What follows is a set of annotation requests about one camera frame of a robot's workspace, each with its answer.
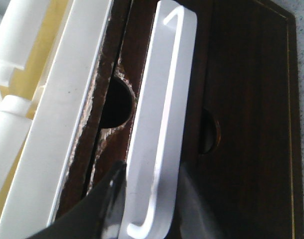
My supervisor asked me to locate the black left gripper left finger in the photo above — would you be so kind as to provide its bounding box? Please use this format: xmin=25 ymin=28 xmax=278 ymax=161
xmin=30 ymin=161 xmax=126 ymax=239

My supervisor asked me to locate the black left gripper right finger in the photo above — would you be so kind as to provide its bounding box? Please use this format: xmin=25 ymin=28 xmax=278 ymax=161
xmin=175 ymin=165 xmax=224 ymax=239

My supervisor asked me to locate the wooden drawer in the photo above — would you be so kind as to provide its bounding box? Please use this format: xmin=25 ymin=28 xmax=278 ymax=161
xmin=199 ymin=0 xmax=292 ymax=239
xmin=99 ymin=0 xmax=212 ymax=239

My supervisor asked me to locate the dark wooden drawer cabinet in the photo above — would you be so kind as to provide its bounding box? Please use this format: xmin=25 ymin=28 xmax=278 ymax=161
xmin=55 ymin=0 xmax=304 ymax=239

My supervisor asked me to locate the white plastic organizer tray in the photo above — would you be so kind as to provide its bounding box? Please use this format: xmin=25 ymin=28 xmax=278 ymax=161
xmin=0 ymin=0 xmax=112 ymax=239

